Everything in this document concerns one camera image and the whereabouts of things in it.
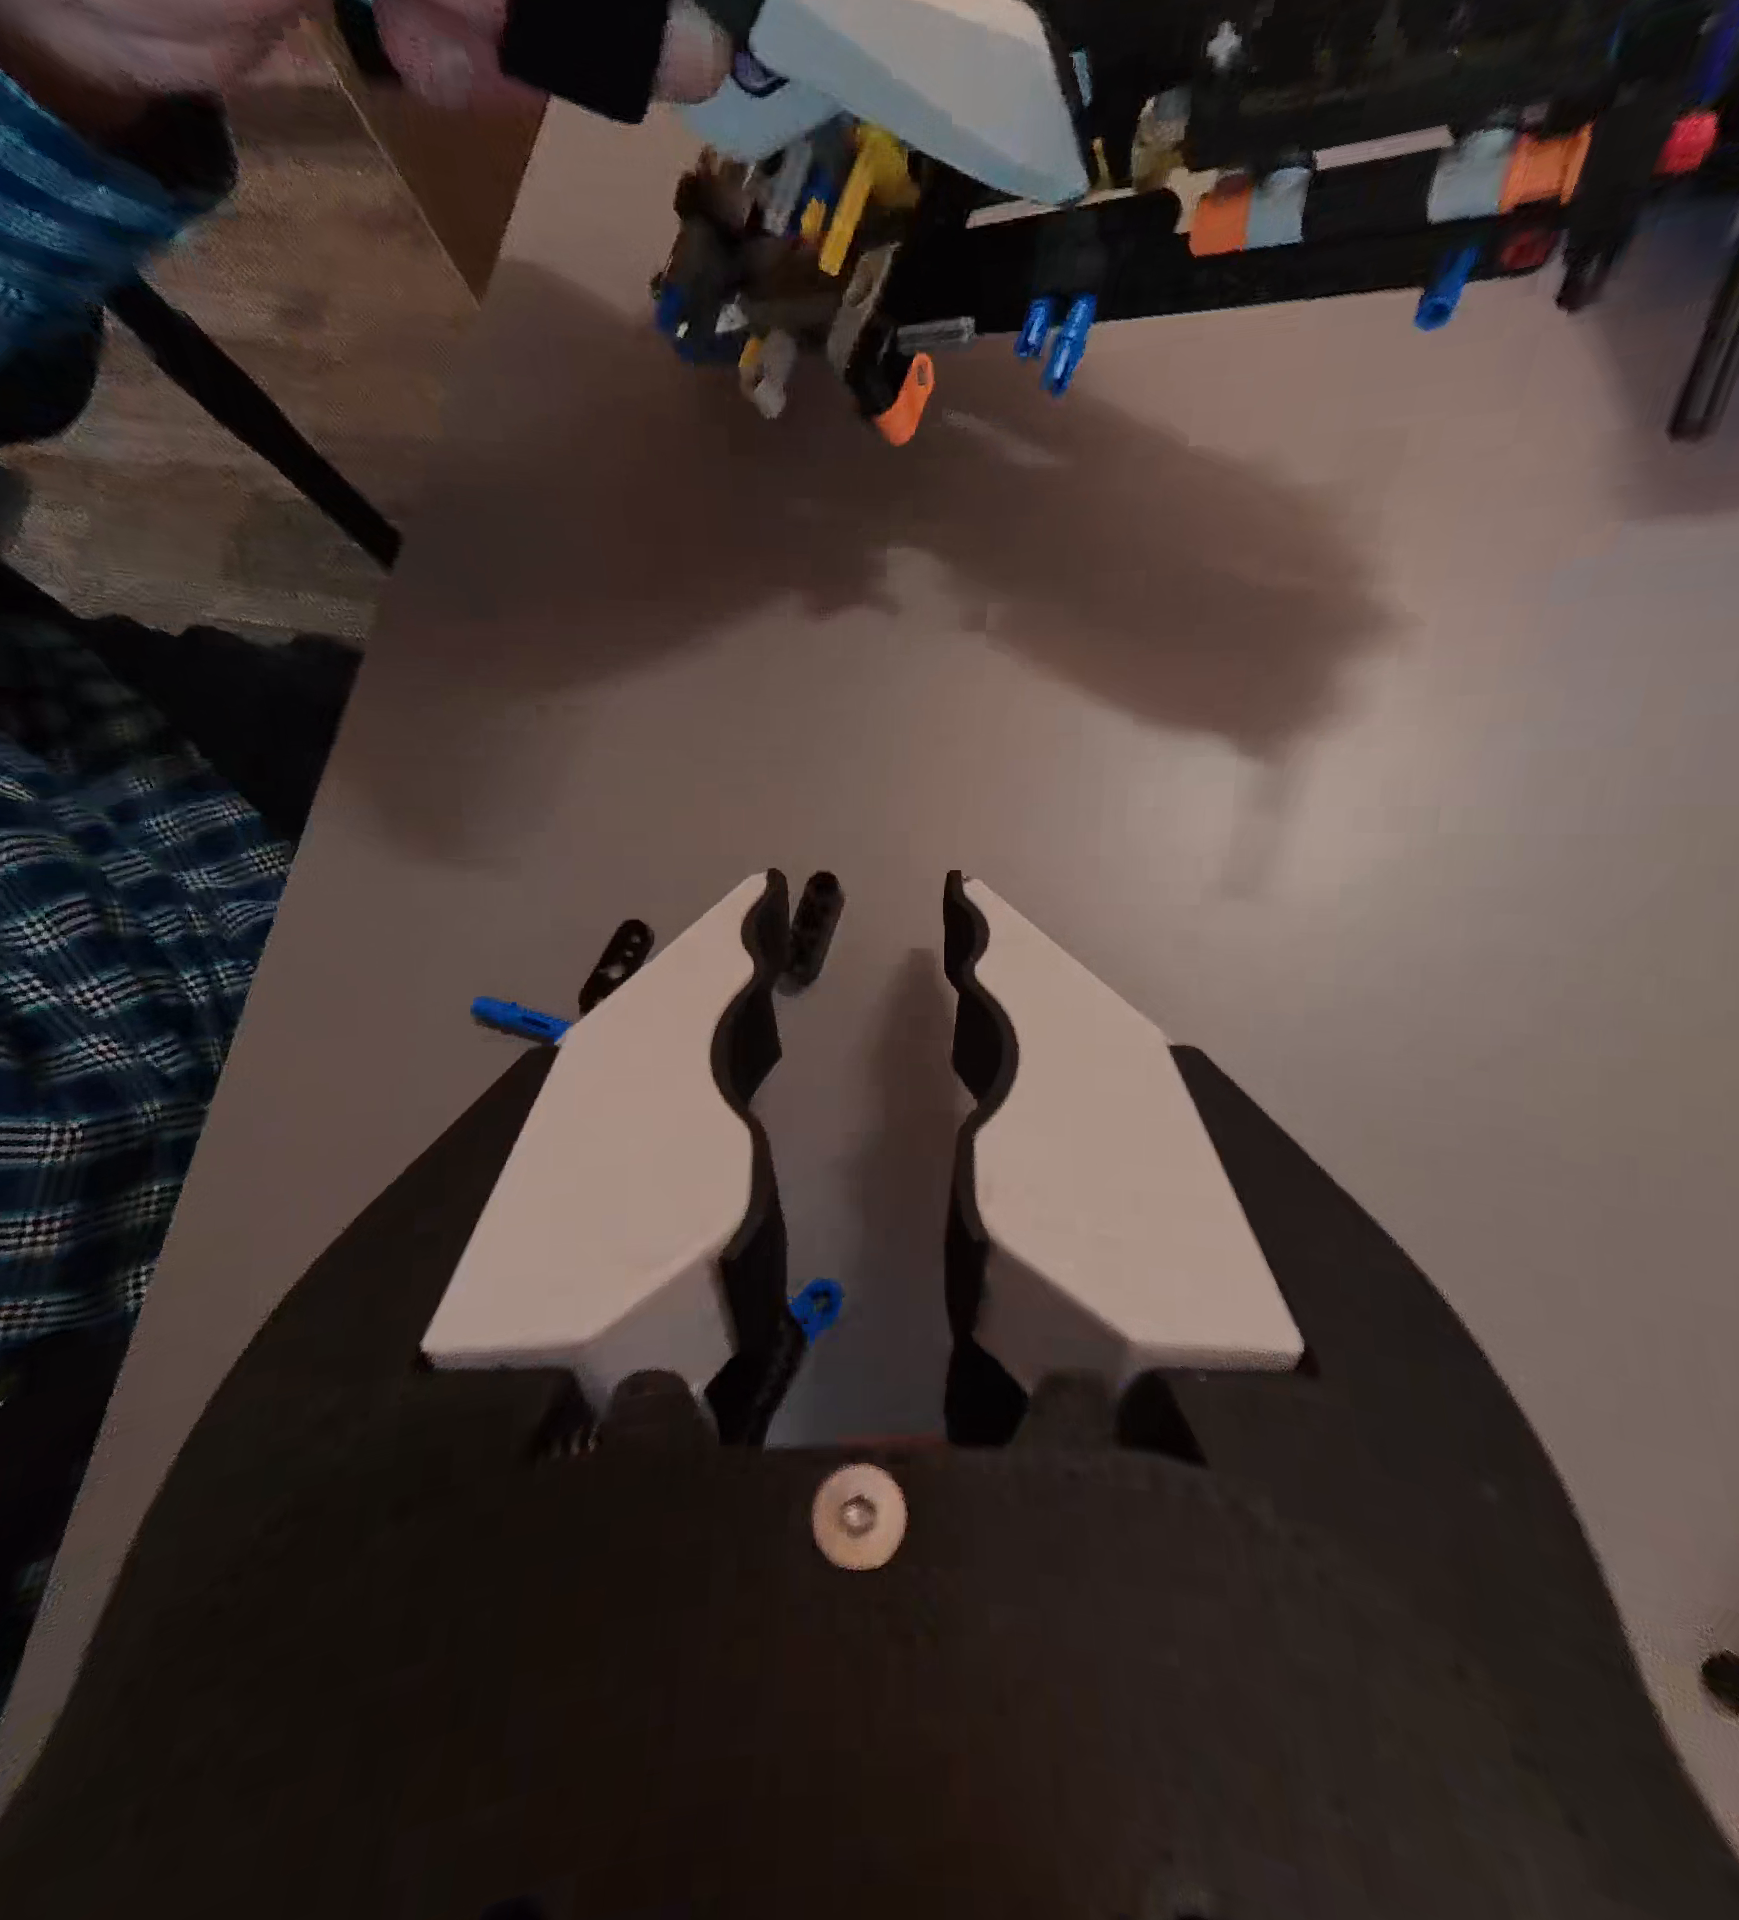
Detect person's left hand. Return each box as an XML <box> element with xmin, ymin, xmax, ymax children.
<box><xmin>12</xmin><ymin>0</ymin><xmax>514</xmax><ymax>112</ymax></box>

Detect black lego technic model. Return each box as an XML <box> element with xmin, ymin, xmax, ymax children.
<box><xmin>651</xmin><ymin>0</ymin><xmax>1739</xmax><ymax>454</ymax></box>

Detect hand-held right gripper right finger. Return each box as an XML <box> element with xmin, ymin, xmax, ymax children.
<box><xmin>944</xmin><ymin>870</ymin><xmax>1309</xmax><ymax>1446</ymax></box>

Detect person's plaid shirt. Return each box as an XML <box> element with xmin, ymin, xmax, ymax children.
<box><xmin>0</xmin><ymin>682</ymin><xmax>295</xmax><ymax>1876</ymax></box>

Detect short black lego beam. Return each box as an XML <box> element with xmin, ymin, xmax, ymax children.
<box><xmin>775</xmin><ymin>873</ymin><xmax>847</xmax><ymax>997</ymax></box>
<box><xmin>578</xmin><ymin>920</ymin><xmax>659</xmax><ymax>1014</ymax></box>

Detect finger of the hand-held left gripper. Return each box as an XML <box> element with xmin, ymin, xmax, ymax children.
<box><xmin>741</xmin><ymin>0</ymin><xmax>1098</xmax><ymax>208</ymax></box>

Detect person's dark trousers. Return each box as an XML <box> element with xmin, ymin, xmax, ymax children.
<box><xmin>0</xmin><ymin>498</ymin><xmax>359</xmax><ymax>840</ymax></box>

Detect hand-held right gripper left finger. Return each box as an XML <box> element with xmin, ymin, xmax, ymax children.
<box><xmin>418</xmin><ymin>870</ymin><xmax>794</xmax><ymax>1446</ymax></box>

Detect black metal table leg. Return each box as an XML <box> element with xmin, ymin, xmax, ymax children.
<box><xmin>106</xmin><ymin>277</ymin><xmax>405</xmax><ymax>570</ymax></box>

